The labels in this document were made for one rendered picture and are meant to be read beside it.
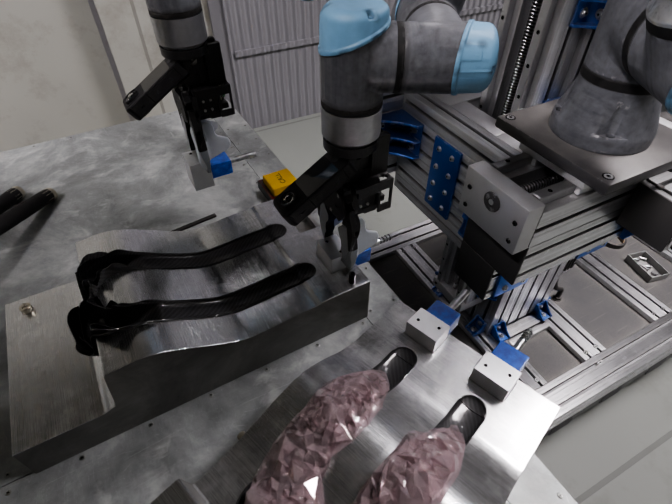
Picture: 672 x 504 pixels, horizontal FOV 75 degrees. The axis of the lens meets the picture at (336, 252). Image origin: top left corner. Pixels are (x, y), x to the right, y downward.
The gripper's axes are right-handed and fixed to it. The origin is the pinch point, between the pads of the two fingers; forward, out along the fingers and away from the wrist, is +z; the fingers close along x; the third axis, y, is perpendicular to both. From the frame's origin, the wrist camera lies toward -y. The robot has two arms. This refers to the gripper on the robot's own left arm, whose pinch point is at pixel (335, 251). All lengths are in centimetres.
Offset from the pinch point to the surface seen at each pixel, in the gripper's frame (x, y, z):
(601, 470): -41, 69, 90
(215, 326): -3.7, -21.2, 0.9
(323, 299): -6.6, -5.9, 1.3
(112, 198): 48, -29, 10
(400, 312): -12.1, 4.5, 4.8
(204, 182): 26.6, -12.6, -1.3
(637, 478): -48, 76, 90
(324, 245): 0.9, -1.6, -1.4
